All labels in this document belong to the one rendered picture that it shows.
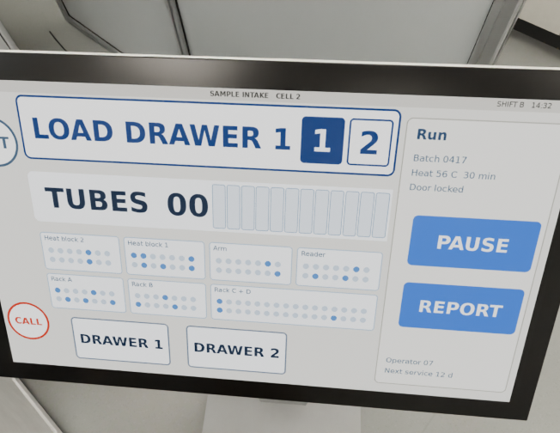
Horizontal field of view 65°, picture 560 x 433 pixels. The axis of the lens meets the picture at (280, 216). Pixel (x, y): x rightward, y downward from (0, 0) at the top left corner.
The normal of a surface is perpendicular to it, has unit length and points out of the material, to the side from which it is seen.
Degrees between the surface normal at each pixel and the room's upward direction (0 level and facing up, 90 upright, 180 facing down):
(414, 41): 90
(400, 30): 90
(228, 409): 5
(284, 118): 50
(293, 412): 0
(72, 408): 0
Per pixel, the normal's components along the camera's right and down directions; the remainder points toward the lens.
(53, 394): -0.03, -0.50
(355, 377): -0.08, 0.34
